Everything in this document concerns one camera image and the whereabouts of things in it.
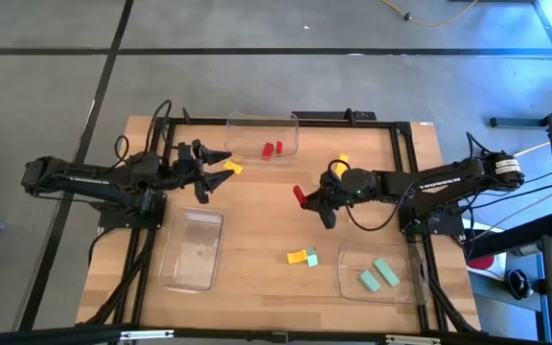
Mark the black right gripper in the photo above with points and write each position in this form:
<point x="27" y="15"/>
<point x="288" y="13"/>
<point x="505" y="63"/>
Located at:
<point x="333" y="194"/>

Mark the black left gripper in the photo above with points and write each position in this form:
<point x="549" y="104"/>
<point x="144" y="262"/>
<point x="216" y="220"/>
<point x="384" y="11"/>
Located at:
<point x="185" y="172"/>

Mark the red rectangular foam block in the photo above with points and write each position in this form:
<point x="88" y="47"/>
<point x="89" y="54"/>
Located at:
<point x="299" y="195"/>

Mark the yellow rectangular foam block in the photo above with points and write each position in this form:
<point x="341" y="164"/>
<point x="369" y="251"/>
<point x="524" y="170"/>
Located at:
<point x="343" y="158"/>
<point x="233" y="167"/>

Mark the red wedge foam block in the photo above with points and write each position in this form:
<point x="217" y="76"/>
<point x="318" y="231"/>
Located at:
<point x="267" y="151"/>

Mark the yellow arch foam block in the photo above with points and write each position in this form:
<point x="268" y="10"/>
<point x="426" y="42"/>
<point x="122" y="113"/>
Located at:
<point x="296" y="258"/>

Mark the teal wedge foam block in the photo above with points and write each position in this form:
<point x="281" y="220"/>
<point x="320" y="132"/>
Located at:
<point x="312" y="261"/>

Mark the red half-cylinder foam block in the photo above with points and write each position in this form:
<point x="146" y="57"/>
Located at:
<point x="279" y="147"/>

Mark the clear plastic bin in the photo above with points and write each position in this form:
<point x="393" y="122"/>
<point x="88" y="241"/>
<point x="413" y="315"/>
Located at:
<point x="247" y="134"/>
<point x="190" y="249"/>
<point x="352" y="287"/>

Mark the short teal rectangular block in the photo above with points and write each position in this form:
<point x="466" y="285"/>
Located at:
<point x="369" y="282"/>

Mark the long teal rectangular block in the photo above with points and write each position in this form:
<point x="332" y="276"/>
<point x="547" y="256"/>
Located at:
<point x="385" y="272"/>

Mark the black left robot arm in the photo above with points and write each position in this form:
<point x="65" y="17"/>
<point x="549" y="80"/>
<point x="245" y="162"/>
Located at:
<point x="89" y="179"/>

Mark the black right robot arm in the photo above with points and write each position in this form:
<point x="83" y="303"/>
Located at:
<point x="448" y="184"/>

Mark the black diagonal beam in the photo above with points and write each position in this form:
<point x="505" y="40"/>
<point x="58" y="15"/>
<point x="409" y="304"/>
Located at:
<point x="511" y="237"/>

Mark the black floor bar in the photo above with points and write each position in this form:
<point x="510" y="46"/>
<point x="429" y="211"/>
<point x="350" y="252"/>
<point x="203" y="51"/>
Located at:
<point x="515" y="122"/>

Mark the black round device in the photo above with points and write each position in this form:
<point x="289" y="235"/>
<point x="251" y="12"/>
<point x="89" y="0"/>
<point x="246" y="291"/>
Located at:
<point x="519" y="283"/>

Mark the black rig beam with brackets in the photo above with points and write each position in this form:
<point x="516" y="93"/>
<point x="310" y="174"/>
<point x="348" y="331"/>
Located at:
<point x="65" y="335"/>

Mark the white rod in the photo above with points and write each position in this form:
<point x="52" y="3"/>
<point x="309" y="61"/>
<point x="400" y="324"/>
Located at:
<point x="535" y="148"/>

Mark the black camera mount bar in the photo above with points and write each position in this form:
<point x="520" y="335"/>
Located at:
<point x="333" y="115"/>

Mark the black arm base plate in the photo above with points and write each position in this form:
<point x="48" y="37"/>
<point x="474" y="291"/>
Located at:
<point x="443" y="224"/>
<point x="113" y="218"/>

